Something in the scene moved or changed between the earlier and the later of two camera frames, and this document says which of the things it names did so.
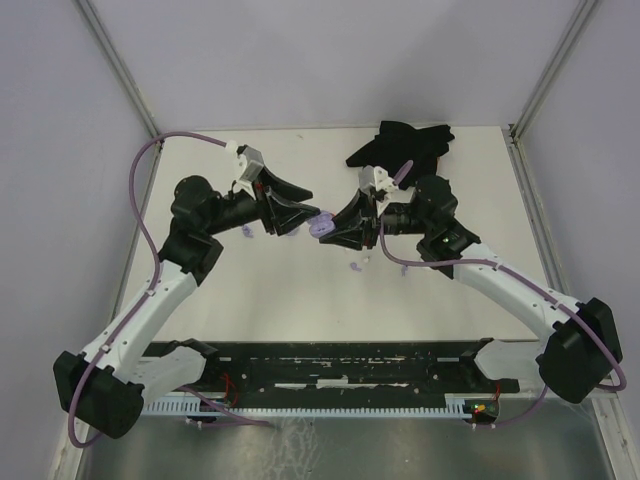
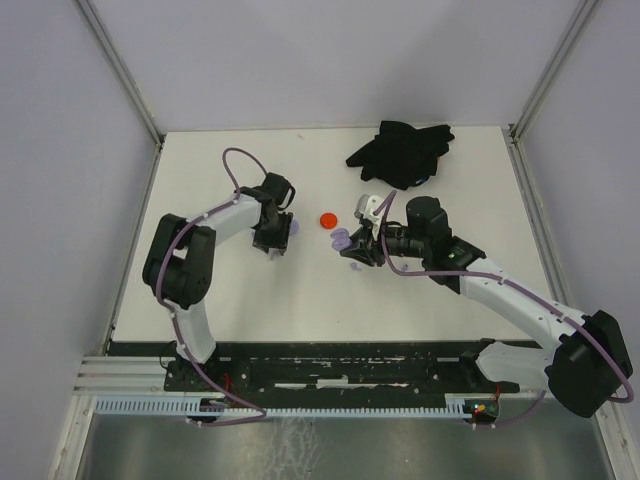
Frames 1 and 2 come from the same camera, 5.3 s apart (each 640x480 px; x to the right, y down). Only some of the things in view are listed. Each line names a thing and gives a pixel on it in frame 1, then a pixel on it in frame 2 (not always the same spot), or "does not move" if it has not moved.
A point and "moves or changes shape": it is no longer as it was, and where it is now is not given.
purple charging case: [322, 224] moves or changes shape
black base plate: [410, 368] does not move
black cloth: [396, 144] does not move
